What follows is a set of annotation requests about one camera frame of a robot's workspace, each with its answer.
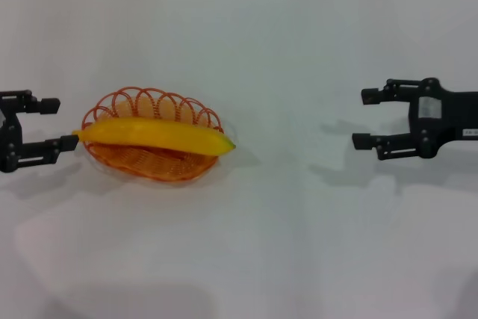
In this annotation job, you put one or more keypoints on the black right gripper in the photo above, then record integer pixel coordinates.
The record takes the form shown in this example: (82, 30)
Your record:
(459, 113)

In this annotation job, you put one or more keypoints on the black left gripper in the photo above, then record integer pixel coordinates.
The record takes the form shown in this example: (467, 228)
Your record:
(11, 136)

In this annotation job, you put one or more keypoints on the yellow banana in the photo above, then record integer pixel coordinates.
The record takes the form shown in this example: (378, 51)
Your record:
(149, 134)

